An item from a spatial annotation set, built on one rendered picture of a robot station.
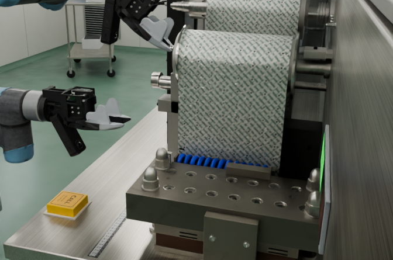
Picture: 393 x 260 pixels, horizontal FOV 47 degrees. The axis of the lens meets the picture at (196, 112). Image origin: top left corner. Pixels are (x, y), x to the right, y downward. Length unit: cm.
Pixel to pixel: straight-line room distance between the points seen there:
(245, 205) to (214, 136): 21
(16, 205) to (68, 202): 190
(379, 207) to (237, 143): 80
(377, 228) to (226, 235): 65
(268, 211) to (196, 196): 14
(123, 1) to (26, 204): 213
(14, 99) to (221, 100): 51
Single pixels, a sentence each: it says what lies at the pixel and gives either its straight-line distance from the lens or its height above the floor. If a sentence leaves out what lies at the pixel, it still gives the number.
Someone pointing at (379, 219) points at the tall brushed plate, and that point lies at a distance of 22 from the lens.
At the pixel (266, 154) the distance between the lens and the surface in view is 100.
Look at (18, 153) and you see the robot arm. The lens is 123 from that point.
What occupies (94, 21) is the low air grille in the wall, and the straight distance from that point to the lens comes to 738.
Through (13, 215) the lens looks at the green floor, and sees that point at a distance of 290.
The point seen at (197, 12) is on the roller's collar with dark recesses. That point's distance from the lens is 124.
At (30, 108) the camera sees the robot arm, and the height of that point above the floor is 112.
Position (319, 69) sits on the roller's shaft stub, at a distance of 98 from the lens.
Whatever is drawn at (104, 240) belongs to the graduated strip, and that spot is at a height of 90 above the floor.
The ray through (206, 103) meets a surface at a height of 117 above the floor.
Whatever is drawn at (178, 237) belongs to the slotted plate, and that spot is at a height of 94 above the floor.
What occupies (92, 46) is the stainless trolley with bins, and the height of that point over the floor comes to 30.
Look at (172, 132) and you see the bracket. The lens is 113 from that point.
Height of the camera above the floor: 148
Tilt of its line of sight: 20 degrees down
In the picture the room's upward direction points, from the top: 1 degrees clockwise
